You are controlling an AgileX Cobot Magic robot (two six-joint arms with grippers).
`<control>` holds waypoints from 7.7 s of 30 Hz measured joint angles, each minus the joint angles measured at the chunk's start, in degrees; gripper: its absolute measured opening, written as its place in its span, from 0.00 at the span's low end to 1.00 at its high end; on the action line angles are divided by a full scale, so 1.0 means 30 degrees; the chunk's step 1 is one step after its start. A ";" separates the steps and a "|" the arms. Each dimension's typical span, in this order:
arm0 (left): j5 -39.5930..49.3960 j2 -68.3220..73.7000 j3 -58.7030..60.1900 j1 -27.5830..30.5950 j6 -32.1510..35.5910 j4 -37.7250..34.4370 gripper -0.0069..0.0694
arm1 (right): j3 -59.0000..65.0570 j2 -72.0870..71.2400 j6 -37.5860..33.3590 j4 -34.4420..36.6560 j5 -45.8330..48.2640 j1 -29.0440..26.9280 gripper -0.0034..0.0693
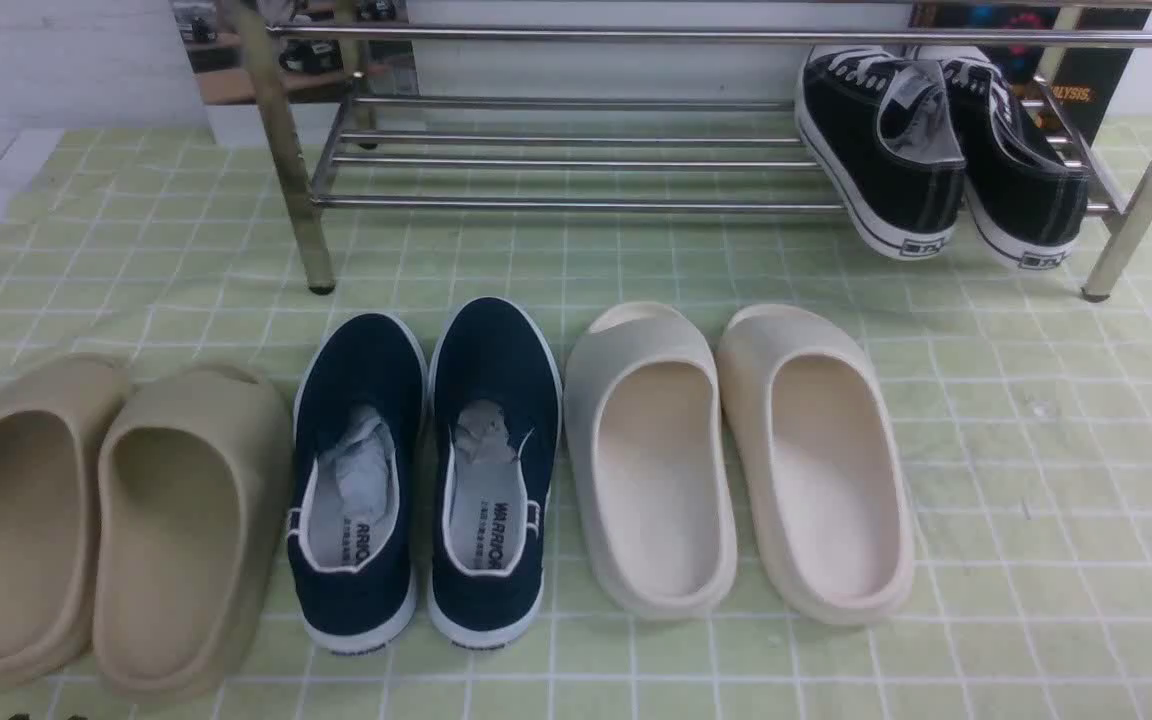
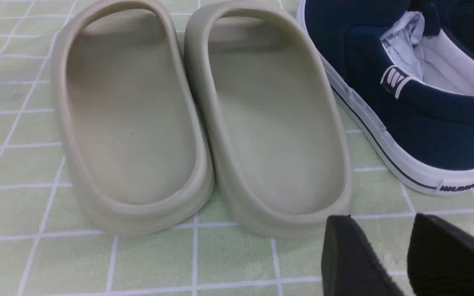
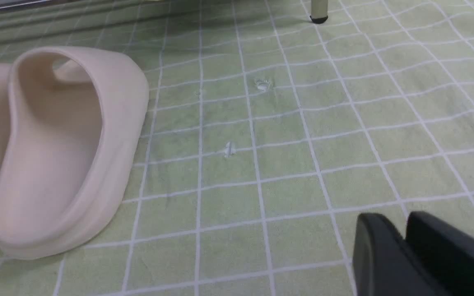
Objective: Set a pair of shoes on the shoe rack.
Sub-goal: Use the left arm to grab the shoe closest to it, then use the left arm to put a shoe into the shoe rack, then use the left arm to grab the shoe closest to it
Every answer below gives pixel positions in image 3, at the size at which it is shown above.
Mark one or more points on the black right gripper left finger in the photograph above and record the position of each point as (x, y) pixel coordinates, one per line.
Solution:
(385, 265)

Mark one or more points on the cream slide slipper right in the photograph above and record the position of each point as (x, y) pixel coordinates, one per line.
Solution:
(76, 115)

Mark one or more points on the metal shoe rack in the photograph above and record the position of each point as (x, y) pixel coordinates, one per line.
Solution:
(319, 11)

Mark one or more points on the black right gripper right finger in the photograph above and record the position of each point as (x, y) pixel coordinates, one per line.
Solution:
(446, 252)

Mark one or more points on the green checkered floor mat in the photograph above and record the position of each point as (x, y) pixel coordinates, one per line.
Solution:
(264, 137)

